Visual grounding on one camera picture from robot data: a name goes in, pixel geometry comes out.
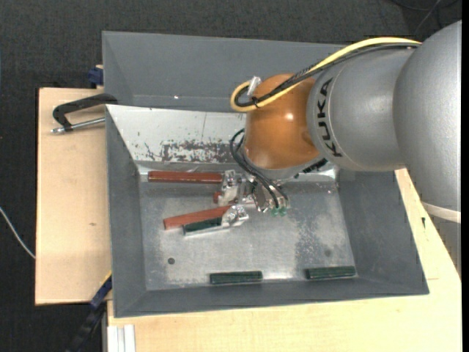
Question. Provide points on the red-brown flat block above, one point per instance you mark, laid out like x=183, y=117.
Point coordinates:
x=190, y=217
x=183, y=176
x=217, y=196

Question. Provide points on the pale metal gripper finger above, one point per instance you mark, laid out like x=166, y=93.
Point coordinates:
x=234, y=216
x=231, y=185

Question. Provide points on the dark green flat block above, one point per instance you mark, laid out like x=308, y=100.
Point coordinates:
x=330, y=273
x=203, y=225
x=236, y=277

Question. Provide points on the grey metal bin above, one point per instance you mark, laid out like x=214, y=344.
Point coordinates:
x=256, y=255

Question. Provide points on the pale flat board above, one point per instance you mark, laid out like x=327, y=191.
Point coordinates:
x=69, y=204

